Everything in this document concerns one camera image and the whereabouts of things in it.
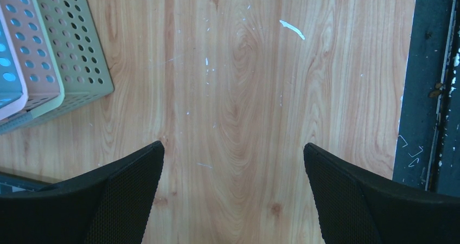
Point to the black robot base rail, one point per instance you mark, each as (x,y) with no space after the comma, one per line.
(427,152)

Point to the blue perforated tray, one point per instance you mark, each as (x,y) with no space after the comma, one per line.
(11,87)

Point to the green perforated tray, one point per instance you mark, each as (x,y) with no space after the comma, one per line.
(79,57)

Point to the pink perforated tray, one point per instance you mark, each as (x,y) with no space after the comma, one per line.
(35,55)

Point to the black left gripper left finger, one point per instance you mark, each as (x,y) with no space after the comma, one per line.
(110,204)

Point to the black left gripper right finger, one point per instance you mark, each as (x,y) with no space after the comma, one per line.
(355,205)

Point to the black white checkerboard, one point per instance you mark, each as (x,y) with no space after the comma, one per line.
(13,183)

